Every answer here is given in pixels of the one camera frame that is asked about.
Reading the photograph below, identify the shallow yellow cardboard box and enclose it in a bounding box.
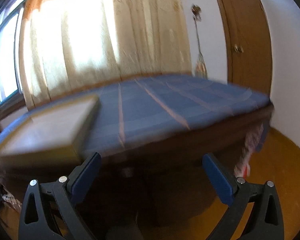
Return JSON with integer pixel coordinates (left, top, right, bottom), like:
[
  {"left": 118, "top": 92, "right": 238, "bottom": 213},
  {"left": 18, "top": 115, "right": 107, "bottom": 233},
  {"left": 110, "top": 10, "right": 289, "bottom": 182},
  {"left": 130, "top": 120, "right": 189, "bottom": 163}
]
[{"left": 0, "top": 94, "right": 99, "bottom": 169}]

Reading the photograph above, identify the blue plaid table cloth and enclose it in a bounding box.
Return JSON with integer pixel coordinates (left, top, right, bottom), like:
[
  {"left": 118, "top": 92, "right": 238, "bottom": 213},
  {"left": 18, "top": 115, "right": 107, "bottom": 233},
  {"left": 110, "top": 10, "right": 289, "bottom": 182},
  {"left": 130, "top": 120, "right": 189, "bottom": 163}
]
[{"left": 3, "top": 75, "right": 271, "bottom": 142}]

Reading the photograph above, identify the wood framed window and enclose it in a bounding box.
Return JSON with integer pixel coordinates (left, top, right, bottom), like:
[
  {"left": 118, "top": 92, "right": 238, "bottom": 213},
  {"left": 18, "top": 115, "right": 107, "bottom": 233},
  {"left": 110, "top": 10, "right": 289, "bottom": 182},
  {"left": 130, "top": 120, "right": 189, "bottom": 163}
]
[{"left": 0, "top": 0, "right": 26, "bottom": 120}]

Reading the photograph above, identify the brown wooden door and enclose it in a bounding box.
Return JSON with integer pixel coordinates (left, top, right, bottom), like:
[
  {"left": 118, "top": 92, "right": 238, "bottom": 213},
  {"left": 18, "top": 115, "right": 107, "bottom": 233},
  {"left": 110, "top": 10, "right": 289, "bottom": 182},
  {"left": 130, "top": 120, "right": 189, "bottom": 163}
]
[{"left": 217, "top": 0, "right": 273, "bottom": 94}]

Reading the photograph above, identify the brass door knob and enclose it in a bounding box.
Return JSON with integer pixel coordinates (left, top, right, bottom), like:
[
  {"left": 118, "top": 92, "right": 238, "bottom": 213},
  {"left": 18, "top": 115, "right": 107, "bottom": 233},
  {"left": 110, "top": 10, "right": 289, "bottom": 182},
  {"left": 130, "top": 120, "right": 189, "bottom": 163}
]
[{"left": 234, "top": 44, "right": 244, "bottom": 53}]

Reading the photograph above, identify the beige lace curtain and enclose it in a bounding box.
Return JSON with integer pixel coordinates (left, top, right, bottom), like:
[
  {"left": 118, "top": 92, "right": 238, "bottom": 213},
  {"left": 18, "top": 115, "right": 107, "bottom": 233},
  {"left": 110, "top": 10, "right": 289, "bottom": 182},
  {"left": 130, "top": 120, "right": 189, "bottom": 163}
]
[{"left": 19, "top": 0, "right": 192, "bottom": 109}]

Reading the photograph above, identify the hanging wall ornament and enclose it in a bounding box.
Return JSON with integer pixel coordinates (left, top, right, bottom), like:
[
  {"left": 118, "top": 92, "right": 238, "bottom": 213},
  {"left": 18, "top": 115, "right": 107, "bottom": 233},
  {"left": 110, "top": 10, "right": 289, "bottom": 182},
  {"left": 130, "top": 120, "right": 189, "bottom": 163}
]
[{"left": 191, "top": 4, "right": 207, "bottom": 79}]

